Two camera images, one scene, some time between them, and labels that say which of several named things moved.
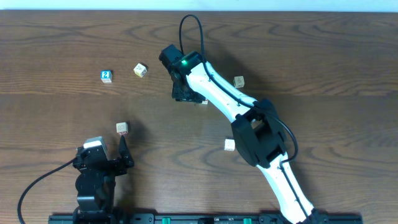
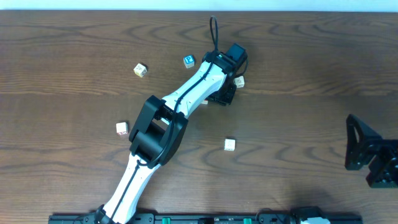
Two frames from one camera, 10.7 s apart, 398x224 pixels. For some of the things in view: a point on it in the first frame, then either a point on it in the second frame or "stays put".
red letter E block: x=122 y=128 stays put
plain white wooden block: x=229 y=144 stays put
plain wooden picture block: x=239 y=81 stays put
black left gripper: x=109 y=165 to x=224 y=96
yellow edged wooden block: x=140 y=70 stays put
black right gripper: x=188 y=97 to x=372 y=152
